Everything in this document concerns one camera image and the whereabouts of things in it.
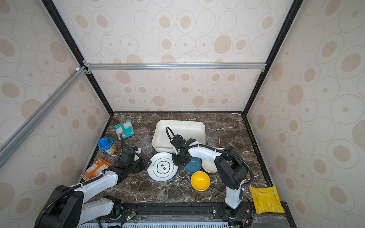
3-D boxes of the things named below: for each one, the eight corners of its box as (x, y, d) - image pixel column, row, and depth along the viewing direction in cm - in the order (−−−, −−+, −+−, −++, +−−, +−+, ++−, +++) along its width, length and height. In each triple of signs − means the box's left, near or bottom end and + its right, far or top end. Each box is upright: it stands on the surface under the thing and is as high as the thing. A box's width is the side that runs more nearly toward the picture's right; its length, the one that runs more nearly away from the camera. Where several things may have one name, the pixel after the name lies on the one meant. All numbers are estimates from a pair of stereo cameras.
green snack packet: (118, 140, 104) (116, 138, 102) (115, 127, 112) (113, 125, 110) (135, 134, 108) (134, 131, 106) (131, 122, 116) (130, 119, 113)
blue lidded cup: (103, 156, 96) (95, 147, 88) (107, 146, 101) (100, 137, 93) (116, 156, 96) (109, 147, 88) (119, 146, 101) (113, 137, 93)
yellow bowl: (191, 192, 82) (191, 189, 78) (190, 174, 88) (190, 171, 84) (209, 192, 82) (211, 189, 78) (208, 174, 88) (209, 171, 84)
